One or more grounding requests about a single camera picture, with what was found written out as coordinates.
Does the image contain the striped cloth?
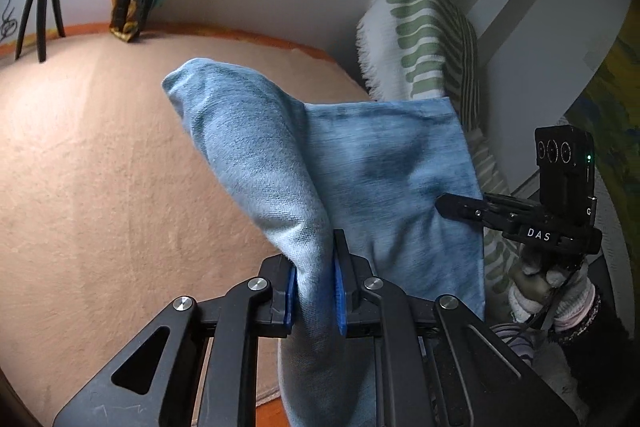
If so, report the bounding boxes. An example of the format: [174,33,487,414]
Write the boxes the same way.
[487,322,538,363]

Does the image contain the white cabinet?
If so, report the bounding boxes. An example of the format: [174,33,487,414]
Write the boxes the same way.
[465,0,626,188]

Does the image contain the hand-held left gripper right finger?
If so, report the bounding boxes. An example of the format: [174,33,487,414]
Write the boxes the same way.
[332,229,581,427]

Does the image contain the white green patterned pillow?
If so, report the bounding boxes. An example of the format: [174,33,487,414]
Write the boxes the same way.
[356,0,523,298]

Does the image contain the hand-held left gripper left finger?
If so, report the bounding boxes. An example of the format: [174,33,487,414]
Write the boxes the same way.
[52,257,301,427]

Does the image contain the yellow green painting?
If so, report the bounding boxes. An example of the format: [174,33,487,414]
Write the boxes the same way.
[582,32,640,218]

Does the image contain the person's right hand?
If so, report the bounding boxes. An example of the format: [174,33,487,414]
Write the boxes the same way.
[507,242,598,324]

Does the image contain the blue denim pants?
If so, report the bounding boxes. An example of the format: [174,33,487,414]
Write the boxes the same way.
[161,58,487,427]

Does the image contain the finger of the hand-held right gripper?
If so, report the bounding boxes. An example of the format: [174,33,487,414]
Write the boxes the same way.
[435,193,488,224]

